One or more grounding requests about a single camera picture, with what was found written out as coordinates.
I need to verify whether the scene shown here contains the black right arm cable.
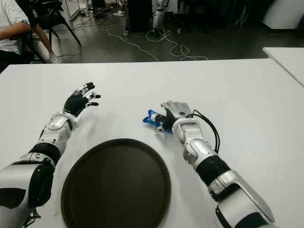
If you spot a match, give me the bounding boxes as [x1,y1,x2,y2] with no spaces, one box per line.
[186,109,220,154]

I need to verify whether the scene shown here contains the white curved panel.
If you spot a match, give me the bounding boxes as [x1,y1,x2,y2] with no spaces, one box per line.
[262,0,304,30]

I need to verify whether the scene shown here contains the person in white shirt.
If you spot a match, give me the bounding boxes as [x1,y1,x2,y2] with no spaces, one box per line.
[0,0,33,72]

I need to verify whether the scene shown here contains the black gantry frame with casters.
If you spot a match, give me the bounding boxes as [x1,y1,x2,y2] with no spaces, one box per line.
[123,0,183,37]

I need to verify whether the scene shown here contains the black chair with angled legs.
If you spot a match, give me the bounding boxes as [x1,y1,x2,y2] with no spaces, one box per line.
[30,0,83,47]

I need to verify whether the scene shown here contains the blue Oreo cookie packet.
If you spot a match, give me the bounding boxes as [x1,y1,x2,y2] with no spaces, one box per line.
[142,109,173,134]

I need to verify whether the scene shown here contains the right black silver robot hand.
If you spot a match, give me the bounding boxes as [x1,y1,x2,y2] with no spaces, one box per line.
[155,100,193,133]

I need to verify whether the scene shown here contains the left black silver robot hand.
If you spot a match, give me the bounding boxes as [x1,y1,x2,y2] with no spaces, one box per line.
[63,82,102,117]

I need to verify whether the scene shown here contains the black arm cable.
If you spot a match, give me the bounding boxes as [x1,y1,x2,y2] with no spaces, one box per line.
[22,206,41,228]
[186,109,220,154]

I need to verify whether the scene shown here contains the white side table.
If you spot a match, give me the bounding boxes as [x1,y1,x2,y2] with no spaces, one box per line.
[262,47,304,87]

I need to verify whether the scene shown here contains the black cabinet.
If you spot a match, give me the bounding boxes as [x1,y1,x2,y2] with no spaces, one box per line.
[129,0,153,33]

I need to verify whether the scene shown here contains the white board panel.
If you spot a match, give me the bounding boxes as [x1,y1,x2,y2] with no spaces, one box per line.
[64,0,82,21]

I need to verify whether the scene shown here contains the white floor cable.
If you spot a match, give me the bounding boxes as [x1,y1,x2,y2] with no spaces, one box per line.
[101,22,159,62]
[145,25,210,62]

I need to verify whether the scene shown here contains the dark brown round tray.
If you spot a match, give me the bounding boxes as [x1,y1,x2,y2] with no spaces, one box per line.
[60,138,172,228]

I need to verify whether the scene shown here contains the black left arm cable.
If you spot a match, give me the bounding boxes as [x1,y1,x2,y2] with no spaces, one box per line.
[22,206,41,228]

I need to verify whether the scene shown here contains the person in black shorts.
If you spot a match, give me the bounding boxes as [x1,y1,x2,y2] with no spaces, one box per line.
[26,0,60,64]

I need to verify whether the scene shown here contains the black chair frame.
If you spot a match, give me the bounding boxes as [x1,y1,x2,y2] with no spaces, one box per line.
[21,30,48,64]

